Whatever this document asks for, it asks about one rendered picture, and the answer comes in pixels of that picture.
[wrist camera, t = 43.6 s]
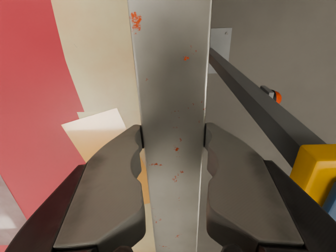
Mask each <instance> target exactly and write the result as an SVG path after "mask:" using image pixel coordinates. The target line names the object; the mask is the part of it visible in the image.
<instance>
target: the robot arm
mask: <svg viewBox="0 0 336 252"><path fill-rule="evenodd" d="M203 147H205V149H206V150H207V151H208V158H207V170H208V172H209V173H210V174H211V176H212V178H211V180H210V181H209V182H208V192H207V204H206V230H207V233H208V235H209V236H210V237H211V238H212V239H213V240H214V241H216V242H217V243H218V244H220V245H221V246H222V247H223V248H222V250H221V252H336V221H335V220H334V219H333V218H332V217H331V216H330V215H329V214H328V213H327V212H326V211H325V210H324V209H323V208H322V207H321V206H320V205H319V204H318V203H317V202H316V201H315V200H314V199H312V198H311V197H310V196H309V195H308V194H307V193H306V192H305V191H304V190H303V189H302V188H301V187H300V186H299V185H298V184H297V183H295V182H294V181H293V180H292V179H291V178H290V177H289V176H288V175H287V174H286V173H285V172H284V171H283V170H282V169H281V168H280V167H278V166H277V165H276V164H275V163H274V162H273V161H272V160H264V159H263V158H262V157H261V156H260V155H259V154H258V153H257V152H256V151H255V150H254V149H253V148H251V147H250V146H249V145H248V144H246V143H245V142H244V141H242V140H241V139H239V138H237V137H236V136H234V135H232V134H231V133H229V132H227V131H226V130H224V129H222V128H221V127H219V126H217V125H216V124H214V123H212V122H208V123H205V126H204V141H203ZM142 149H144V143H143V134H142V126H141V125H138V124H134V125H132V126H131V127H129V128H128V129H127V130H125V131H124V132H122V133H121V134H119V135H118V136H116V137H115V138H114V139H112V140H111V141H109V142H108V143H107V144H105V145H104V146H103V147H102V148H100V149H99V150H98V151H97V152H96V153H95V154H94V155H93V156H92V157H91V158H90V159H89V160H88V161H87V163H86V164H80V165H78V166H77V167H76V168H75V169H74V170H73V171H72V172H71V173H70V174H69V175H68V177H67V178H66V179H65V180H64V181H63V182H62V183H61V184H60V185H59V186H58V187H57V188H56V189H55V191H54V192H53V193H52V194H51V195H50V196H49V197H48V198H47V199H46V200H45V201H44V202H43V203H42V204H41V206H40V207H39V208H38V209H37V210H36V211H35V212H34V213H33V214H32V215H31V217H30V218H29V219H28V220H27V221H26V222H25V224H24V225H23V226H22V227H21V229H20V230H19V231H18V233H17V234H16V235H15V237H14V238H13V239H12V241H11V242H10V244H9V245H8V247H7V248H6V250H5V251H4V252H133V250H132V247H133V246H134V245H136V244H137V243H138V242H139V241H140V240H141V239H142V238H143V237H144V236H145V233H146V215H145V205H144V198H143V190H142V184H141V182H140V181H139V180H138V179H137V178H138V176H139V174H140V173H141V171H142V167H141V159H140V152H141V151H142Z"/></svg>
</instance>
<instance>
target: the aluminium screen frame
mask: <svg viewBox="0 0 336 252"><path fill-rule="evenodd" d="M212 6H213V0H127V7H128V16H129V24H130V33H131V42H132V51H133V60H134V68H135V77H136V86H137V95H138V104H139V112H140V121H141V129H142V138H143V147H144V156H145V165H146V174H147V183H148V191H149V200H150V209H151V218H152V227H153V235H154V244H155V252H197V246H198V230H199V214H200V198H201V182H202V166H203V150H204V133H205V118H206V102H207V86H208V70H209V54H210V38H211V22H212Z"/></svg>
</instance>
